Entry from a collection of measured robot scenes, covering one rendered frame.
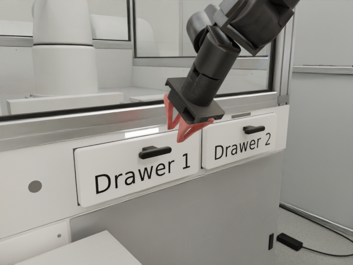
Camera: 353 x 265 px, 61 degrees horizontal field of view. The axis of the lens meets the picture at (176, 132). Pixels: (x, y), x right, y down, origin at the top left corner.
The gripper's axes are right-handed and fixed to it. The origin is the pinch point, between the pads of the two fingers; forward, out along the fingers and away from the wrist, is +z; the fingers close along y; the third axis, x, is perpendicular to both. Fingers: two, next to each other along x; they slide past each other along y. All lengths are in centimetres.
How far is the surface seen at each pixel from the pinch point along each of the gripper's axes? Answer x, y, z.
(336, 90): -159, 29, 25
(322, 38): -159, 57, 6
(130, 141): 6.1, 4.3, 5.8
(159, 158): -0.9, 1.4, 9.6
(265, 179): -42.6, -6.9, 23.3
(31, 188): 24.2, 2.8, 11.4
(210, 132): -16.0, 3.1, 6.6
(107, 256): 15.8, -11.8, 15.0
